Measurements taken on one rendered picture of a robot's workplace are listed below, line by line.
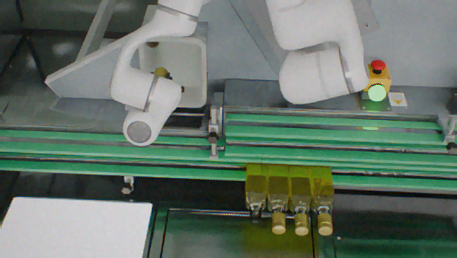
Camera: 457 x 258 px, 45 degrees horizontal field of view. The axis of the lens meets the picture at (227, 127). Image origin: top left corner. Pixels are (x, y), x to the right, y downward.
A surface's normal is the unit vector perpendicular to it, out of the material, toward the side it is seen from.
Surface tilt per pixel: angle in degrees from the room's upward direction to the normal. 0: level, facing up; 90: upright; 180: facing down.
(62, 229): 90
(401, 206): 90
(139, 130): 15
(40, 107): 90
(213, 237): 89
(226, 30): 0
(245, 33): 0
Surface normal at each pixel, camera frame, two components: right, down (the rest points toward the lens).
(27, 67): 0.02, -0.75
